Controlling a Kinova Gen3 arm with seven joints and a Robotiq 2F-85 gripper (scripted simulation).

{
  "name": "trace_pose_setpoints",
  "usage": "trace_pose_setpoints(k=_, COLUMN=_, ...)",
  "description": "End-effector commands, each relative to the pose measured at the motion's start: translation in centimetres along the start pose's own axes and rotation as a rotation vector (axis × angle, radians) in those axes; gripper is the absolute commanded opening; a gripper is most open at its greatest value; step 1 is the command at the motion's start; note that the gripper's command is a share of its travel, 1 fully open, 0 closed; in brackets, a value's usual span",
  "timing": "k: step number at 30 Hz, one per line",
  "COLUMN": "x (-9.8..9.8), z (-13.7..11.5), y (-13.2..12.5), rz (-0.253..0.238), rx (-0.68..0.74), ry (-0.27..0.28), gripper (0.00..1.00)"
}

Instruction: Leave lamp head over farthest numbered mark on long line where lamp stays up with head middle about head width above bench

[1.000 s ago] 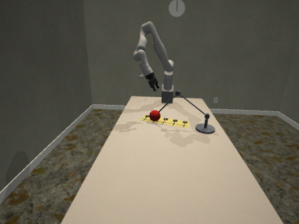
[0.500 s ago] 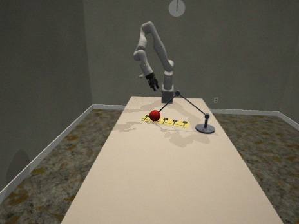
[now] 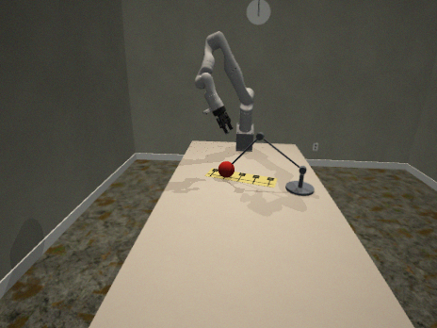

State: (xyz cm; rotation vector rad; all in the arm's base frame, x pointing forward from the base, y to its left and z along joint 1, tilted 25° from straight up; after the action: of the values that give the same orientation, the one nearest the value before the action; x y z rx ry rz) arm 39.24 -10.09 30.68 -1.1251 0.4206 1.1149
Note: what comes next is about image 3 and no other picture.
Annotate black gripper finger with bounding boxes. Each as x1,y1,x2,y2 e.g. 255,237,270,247
217,116,229,134
224,112,233,130

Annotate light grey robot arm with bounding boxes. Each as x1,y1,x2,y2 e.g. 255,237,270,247
195,31,254,133

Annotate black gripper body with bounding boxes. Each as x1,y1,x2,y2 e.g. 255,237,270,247
212,106,226,122

